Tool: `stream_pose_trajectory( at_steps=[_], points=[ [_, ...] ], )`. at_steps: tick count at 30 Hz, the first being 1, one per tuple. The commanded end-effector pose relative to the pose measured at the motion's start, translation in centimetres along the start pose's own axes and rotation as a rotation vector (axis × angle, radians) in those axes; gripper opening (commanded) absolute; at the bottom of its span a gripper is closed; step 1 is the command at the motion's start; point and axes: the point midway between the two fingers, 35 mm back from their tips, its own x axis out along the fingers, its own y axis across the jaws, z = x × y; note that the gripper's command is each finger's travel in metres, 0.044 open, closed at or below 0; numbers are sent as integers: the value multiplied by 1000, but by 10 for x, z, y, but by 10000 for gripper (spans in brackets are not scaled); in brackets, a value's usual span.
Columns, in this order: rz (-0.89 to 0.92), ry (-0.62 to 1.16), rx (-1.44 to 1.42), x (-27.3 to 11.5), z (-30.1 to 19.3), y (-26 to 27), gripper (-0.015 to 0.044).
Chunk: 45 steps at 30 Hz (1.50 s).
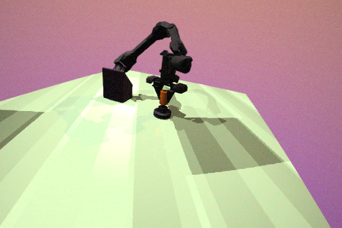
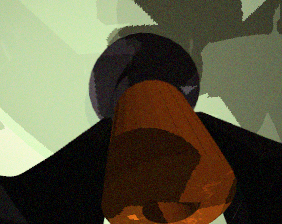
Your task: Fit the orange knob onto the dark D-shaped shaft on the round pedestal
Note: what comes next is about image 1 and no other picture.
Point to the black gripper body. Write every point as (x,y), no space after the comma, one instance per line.
(166,78)

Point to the orange knob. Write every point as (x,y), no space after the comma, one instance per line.
(163,97)

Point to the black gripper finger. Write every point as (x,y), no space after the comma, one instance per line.
(157,89)
(169,95)

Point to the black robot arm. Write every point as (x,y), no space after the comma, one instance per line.
(176,60)

